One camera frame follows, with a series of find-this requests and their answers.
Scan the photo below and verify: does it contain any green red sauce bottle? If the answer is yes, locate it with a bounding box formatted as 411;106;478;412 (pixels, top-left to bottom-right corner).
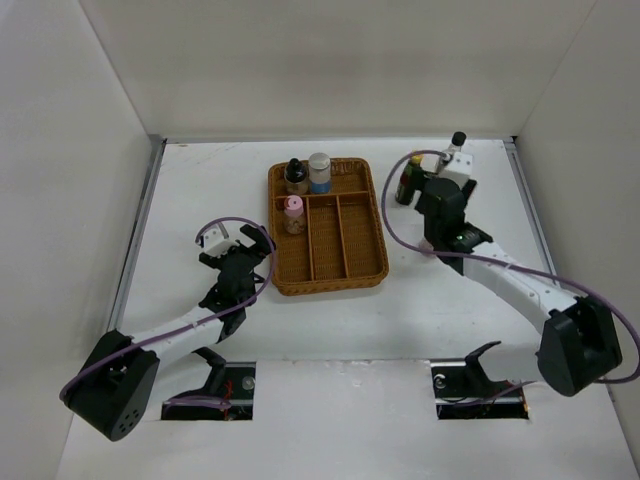
395;155;424;206

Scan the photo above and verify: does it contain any pink cap spice jar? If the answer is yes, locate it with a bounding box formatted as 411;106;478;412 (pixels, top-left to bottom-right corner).
284;195;306;235

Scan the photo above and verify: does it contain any black cap spice bottle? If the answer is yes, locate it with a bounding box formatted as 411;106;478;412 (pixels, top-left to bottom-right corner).
284;158;309;196

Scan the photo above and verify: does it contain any grey lid blue label jar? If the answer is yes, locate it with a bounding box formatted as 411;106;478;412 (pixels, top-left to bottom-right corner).
308;152;331;194

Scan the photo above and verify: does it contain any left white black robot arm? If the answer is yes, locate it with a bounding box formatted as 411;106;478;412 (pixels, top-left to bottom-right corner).
59;219;276;442

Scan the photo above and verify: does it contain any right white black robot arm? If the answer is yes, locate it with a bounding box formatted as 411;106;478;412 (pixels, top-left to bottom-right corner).
396;160;622;397

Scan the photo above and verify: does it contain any tall black cap glass bottle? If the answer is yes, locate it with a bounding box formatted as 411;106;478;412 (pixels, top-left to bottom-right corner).
441;131;467;165

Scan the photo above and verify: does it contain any brown wicker divided tray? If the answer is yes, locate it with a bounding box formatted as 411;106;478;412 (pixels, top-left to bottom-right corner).
267;158;389;296

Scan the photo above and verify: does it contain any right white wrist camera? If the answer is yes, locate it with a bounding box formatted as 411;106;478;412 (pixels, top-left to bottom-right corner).
438;152;474;189

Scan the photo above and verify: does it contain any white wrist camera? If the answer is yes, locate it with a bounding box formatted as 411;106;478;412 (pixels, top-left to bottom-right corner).
438;152;474;189
195;222;236;257

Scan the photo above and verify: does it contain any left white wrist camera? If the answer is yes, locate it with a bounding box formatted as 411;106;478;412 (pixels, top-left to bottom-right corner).
195;222;236;257

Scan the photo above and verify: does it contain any right metal table rail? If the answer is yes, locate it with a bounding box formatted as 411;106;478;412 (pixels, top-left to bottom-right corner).
503;137;556;274

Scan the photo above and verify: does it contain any metal table rail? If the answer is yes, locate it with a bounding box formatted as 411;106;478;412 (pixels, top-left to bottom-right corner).
97;134;167;339
503;137;556;274

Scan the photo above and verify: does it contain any left metal table rail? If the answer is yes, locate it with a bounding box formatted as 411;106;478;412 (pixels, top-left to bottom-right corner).
97;134;167;339

